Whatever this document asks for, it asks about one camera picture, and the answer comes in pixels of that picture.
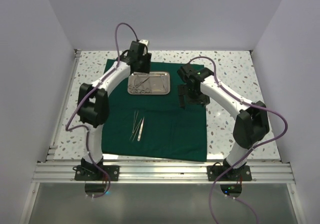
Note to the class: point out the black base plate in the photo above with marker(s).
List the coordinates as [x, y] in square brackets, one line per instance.
[241, 174]
[110, 172]

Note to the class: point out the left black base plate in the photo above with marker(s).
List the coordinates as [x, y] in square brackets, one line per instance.
[110, 172]

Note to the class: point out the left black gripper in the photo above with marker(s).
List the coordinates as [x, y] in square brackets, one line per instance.
[146, 58]

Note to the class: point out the thin steel tweezers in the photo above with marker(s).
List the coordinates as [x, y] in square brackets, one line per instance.
[135, 119]
[135, 129]

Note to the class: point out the steel instrument tray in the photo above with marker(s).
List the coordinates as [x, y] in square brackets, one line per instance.
[156, 82]

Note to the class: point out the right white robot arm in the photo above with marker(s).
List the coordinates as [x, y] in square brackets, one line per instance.
[251, 121]

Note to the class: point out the aluminium mounting rail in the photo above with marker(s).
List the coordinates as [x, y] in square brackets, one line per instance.
[163, 171]

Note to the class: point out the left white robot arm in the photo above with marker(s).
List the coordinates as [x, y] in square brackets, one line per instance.
[93, 106]

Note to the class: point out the wide steel tweezers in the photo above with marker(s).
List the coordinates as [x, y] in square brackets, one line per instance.
[140, 130]

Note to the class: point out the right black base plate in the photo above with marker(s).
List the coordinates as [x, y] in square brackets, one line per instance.
[241, 174]

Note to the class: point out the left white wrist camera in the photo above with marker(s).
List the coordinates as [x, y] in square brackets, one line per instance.
[145, 42]

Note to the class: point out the steel surgical scissors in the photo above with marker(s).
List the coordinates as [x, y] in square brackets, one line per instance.
[146, 83]

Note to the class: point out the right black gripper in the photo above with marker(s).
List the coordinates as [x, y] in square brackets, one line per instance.
[203, 98]

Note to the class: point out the dark green surgical cloth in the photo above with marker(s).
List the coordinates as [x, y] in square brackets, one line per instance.
[169, 131]

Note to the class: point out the left side aluminium rail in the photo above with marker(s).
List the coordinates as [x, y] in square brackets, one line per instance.
[52, 144]

